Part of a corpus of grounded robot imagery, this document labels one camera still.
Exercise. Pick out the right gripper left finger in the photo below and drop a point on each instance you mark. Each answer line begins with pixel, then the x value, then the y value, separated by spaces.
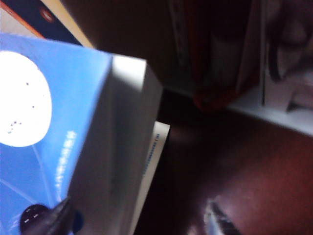
pixel 58 218

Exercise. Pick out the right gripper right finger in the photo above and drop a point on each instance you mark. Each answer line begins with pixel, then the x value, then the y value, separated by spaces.
pixel 220 218

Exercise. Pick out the blue paperback book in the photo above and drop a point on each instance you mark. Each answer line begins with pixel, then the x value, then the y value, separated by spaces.
pixel 73 110

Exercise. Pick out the red thin book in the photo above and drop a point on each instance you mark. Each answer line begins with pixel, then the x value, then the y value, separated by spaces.
pixel 220 98

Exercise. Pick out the yellow paperback book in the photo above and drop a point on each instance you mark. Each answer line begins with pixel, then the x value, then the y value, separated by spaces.
pixel 73 27

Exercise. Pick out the orange spine book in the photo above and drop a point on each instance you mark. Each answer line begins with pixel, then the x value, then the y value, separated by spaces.
pixel 49 19

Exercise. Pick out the light blue desk organizer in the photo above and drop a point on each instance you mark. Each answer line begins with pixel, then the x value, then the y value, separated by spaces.
pixel 269 115

